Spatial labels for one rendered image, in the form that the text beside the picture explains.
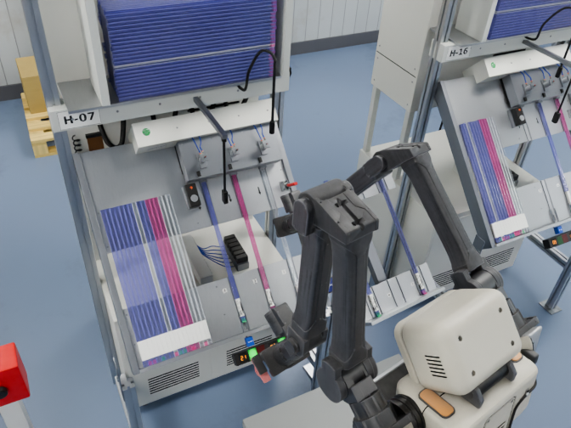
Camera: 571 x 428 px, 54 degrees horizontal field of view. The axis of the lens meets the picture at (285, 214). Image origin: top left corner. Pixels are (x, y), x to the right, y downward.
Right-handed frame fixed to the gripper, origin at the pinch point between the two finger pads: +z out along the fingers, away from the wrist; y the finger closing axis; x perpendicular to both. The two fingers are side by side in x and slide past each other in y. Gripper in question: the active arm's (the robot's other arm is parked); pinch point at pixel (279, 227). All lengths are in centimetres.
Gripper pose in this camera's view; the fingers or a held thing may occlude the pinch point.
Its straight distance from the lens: 194.8
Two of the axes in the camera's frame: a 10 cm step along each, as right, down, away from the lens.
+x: 2.7, 9.6, -0.2
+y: -8.9, 2.4, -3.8
